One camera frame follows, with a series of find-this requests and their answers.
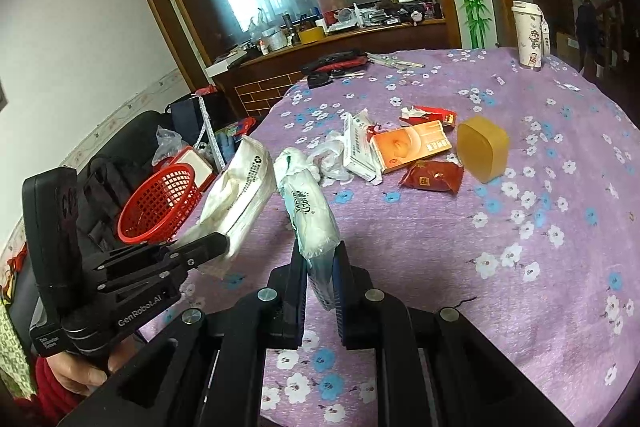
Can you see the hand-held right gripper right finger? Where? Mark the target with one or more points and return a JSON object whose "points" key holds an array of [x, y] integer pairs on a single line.
{"points": [[341, 293]]}

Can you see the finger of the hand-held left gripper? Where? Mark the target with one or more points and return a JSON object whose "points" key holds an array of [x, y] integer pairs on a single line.
{"points": [[200, 251], [130, 257]]}

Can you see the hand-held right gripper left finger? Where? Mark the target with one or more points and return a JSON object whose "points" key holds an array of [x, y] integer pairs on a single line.
{"points": [[299, 288]]}

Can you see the red plastic basket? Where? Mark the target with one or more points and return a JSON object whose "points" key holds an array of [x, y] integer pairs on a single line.
{"points": [[150, 207]]}

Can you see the white plastic bag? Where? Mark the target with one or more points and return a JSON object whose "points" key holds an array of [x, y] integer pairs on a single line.
{"points": [[235, 197]]}

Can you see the white tissue packet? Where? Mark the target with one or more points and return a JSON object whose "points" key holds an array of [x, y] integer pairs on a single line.
{"points": [[310, 217]]}

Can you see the white medicine box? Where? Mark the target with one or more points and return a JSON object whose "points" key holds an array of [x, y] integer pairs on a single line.
{"points": [[357, 147]]}

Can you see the orange cardboard box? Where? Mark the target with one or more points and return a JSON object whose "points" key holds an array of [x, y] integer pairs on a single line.
{"points": [[405, 144]]}

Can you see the person's left forearm red sleeve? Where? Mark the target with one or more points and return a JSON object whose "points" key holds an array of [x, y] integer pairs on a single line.
{"points": [[47, 389]]}

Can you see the person's left hand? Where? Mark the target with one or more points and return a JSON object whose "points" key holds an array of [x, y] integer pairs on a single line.
{"points": [[80, 374]]}

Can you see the black chair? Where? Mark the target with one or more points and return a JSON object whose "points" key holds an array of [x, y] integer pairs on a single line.
{"points": [[110, 157]]}

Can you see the blue cloth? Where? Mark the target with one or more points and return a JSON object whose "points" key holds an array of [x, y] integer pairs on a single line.
{"points": [[227, 143]]}

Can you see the clear plastic bag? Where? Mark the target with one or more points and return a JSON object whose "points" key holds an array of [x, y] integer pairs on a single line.
{"points": [[167, 142]]}

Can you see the white measuring tape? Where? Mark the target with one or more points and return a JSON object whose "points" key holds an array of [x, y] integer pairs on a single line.
{"points": [[207, 132]]}

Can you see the green patterned cloth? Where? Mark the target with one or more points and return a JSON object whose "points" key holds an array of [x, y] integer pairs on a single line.
{"points": [[12, 347]]}

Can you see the crumpled clear plastic wrap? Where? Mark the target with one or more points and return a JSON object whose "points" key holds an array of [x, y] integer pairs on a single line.
{"points": [[327, 159]]}

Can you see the red printed packet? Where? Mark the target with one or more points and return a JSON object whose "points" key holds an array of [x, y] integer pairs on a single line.
{"points": [[244, 124]]}

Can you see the black bag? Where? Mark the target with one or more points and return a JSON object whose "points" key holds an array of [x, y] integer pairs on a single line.
{"points": [[187, 117]]}

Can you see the red snack wrapper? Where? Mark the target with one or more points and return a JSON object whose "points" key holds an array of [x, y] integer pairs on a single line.
{"points": [[430, 177]]}

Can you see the purple floral tablecloth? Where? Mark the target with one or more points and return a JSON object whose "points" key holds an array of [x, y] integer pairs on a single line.
{"points": [[500, 227]]}

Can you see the wooden glass cabinet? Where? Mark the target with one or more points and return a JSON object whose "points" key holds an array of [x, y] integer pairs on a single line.
{"points": [[280, 72]]}

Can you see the crumpled red white pack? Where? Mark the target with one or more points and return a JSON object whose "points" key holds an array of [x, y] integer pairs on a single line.
{"points": [[430, 113]]}

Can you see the yellow rounded box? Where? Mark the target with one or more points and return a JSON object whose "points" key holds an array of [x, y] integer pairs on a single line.
{"points": [[482, 147]]}

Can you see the metal pot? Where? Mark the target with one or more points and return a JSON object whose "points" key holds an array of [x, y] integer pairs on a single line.
{"points": [[274, 39]]}

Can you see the black and red tools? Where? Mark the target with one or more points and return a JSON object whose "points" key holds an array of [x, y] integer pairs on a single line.
{"points": [[332, 59]]}

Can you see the bundle of pale sticks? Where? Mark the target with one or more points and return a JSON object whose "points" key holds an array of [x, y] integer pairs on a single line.
{"points": [[395, 62]]}

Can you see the white printed cup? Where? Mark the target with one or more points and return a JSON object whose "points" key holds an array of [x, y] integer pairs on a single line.
{"points": [[530, 37]]}

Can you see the white board red frame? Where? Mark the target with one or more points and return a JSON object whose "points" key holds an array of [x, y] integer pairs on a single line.
{"points": [[192, 162]]}

